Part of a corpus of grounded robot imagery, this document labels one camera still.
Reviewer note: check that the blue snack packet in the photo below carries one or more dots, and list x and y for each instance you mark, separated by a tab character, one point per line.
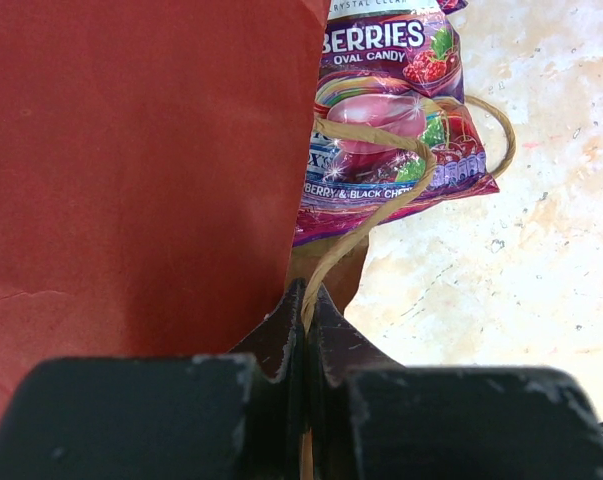
322	154

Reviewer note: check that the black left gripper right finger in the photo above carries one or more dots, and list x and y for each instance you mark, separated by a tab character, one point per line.
373	418

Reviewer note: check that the purple berries candy packet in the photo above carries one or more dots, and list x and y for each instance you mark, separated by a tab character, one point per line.
394	65

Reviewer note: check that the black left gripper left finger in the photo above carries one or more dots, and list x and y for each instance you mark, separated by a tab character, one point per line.
237	415

